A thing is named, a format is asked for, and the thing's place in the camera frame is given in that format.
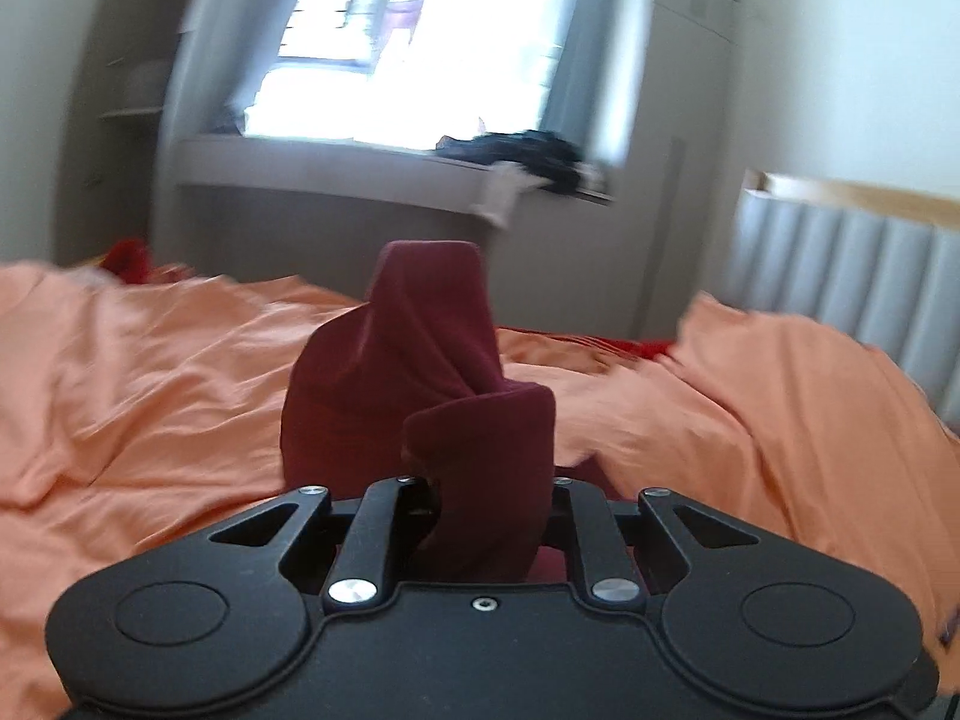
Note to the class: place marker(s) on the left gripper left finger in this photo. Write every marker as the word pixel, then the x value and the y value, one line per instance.
pixel 389 523

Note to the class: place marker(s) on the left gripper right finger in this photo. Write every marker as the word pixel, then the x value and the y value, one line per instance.
pixel 598 562

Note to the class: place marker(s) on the maroon red garment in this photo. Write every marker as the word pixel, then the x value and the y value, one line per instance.
pixel 410 383

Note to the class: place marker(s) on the dark clothes pile on sill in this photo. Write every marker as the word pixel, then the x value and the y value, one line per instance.
pixel 540 153

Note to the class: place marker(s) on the orange duvet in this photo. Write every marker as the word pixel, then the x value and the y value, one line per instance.
pixel 131 416

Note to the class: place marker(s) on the grey window seat cabinet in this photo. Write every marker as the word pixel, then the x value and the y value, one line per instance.
pixel 255 208

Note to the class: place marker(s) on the tall beige right wardrobe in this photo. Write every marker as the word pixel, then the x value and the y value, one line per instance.
pixel 664 191

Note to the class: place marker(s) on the red item beyond bed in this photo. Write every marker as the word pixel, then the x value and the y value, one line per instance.
pixel 131 262

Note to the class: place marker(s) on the white cloth hanging off sill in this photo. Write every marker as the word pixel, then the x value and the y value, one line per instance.
pixel 504 185

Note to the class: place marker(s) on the grey padded headboard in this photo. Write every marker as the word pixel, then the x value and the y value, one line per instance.
pixel 877 263

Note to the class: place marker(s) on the blue-grey right curtain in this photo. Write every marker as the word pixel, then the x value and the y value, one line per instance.
pixel 595 86

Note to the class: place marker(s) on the blue-grey curtain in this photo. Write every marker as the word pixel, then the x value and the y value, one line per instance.
pixel 595 86
pixel 225 54

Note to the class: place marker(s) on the open beige wardrobe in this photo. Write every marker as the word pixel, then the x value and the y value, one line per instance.
pixel 107 160

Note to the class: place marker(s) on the blue-grey left curtain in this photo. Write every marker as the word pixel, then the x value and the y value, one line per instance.
pixel 225 54

